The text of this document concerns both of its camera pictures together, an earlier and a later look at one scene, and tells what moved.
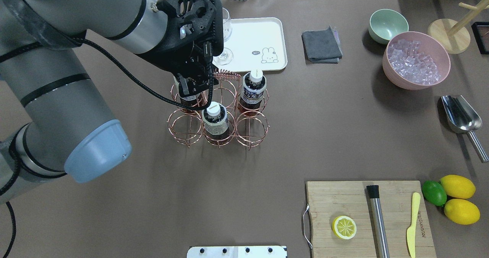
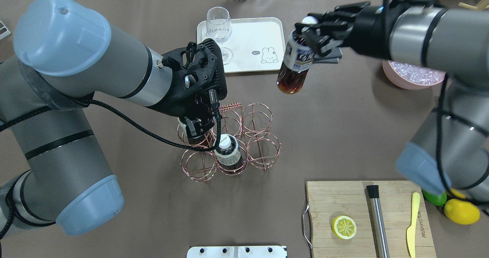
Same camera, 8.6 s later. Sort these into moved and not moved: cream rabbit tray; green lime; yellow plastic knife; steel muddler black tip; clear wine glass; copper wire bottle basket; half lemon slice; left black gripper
Moved: left black gripper; copper wire bottle basket
Not moved: half lemon slice; steel muddler black tip; clear wine glass; yellow plastic knife; green lime; cream rabbit tray
